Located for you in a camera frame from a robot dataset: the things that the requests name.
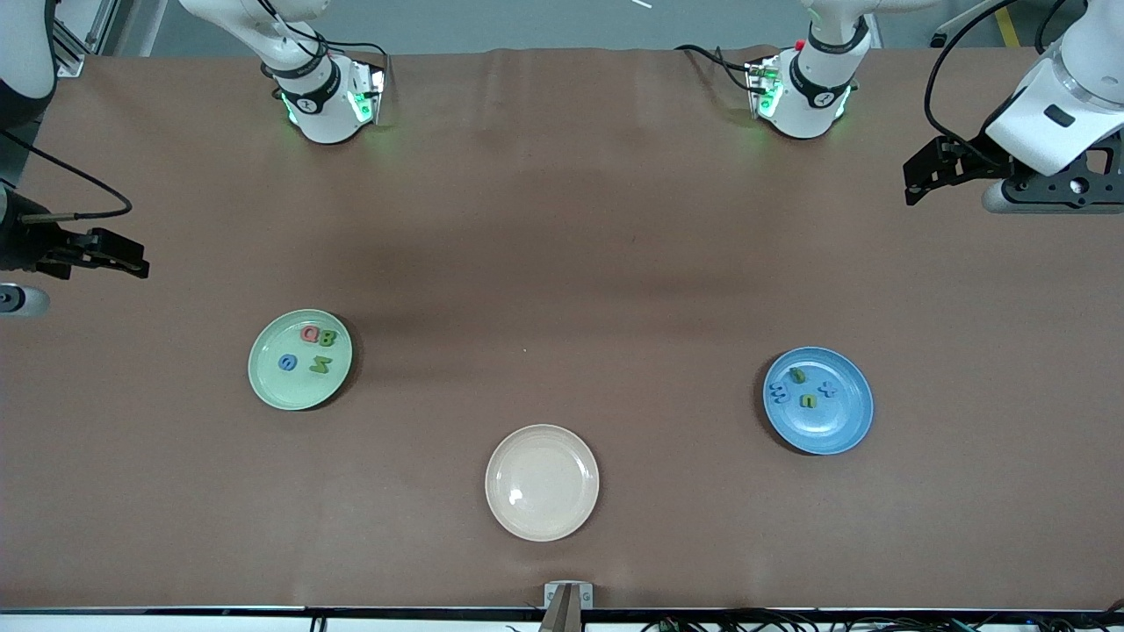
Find left arm base control box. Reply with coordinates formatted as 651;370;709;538
745;54;784;121

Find grey metal camera bracket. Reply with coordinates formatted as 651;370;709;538
544;581;594;632

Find brown table mat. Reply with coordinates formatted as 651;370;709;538
0;46;1124;613

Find green plate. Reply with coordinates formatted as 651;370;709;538
247;309;354;412

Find beige plate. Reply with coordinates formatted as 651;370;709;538
485;424;601;542

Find blue plate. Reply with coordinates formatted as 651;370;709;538
762;347;875;456

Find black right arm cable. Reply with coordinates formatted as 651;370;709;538
0;130;134;222

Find black cable on mat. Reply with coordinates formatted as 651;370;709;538
674;43;758;94

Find right arm base control box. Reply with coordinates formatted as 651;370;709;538
347;60;389;126

